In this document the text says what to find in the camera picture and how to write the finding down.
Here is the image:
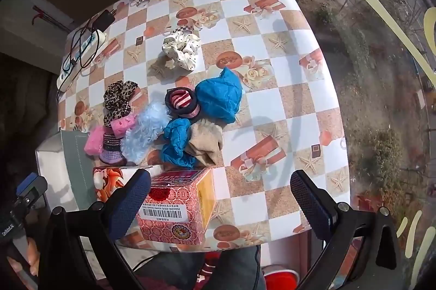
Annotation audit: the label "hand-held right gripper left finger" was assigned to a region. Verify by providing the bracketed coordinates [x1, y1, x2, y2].
[37, 169, 152, 290]

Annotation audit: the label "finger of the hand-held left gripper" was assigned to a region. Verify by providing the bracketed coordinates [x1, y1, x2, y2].
[16, 173, 48, 205]

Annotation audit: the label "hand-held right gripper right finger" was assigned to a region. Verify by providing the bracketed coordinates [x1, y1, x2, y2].
[289, 169, 404, 290]

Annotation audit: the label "purple knit pouch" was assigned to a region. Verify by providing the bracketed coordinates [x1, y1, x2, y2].
[99, 131, 128, 165]

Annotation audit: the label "light blue fluffy cloth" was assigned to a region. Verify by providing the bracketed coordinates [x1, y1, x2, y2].
[121, 101, 171, 164]

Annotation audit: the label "beige knit cloth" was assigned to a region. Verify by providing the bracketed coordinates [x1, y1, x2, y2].
[186, 120, 225, 166]

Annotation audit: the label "leopard print scrunchie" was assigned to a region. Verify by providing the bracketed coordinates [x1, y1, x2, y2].
[103, 80, 140, 127]

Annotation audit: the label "large blue crinkled cloth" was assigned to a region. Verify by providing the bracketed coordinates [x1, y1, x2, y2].
[195, 67, 243, 123]

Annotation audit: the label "person's left hand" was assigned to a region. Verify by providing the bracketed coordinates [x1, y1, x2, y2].
[5, 235, 41, 279]

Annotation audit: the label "orange floral packet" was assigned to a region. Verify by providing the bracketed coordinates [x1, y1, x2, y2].
[93, 165, 164, 202]

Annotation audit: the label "red patterned carton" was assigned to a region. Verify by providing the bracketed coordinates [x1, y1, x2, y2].
[136, 167, 216, 246]

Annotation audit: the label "pink plush piece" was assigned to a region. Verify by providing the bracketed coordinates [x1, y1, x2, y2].
[84, 126, 106, 155]
[112, 113, 138, 137]

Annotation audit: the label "small blue crinkled cloth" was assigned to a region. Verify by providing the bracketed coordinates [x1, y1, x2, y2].
[161, 119, 201, 170]

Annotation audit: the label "red plastic stool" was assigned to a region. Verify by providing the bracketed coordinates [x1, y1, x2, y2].
[264, 264, 302, 290]

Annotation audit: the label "person's grey trousers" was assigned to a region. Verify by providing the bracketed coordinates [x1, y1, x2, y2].
[134, 244, 266, 290]

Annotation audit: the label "navy red striped sock roll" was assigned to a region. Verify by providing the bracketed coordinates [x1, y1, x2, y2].
[165, 89, 201, 122]

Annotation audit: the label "checkered printed tablecloth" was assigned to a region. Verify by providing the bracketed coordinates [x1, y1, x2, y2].
[56, 0, 351, 253]

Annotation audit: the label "white power strip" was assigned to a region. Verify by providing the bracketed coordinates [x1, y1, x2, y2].
[56, 31, 107, 91]

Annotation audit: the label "white polka-dot scrunchie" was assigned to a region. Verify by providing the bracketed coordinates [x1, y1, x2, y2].
[162, 30, 201, 72]

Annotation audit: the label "red broom brush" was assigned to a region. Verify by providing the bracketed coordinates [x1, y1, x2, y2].
[32, 5, 69, 30]

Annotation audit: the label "black power adapter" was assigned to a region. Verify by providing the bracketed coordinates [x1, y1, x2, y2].
[91, 10, 116, 31]

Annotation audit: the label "black cable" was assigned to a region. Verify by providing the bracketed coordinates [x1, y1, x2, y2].
[56, 17, 103, 100]

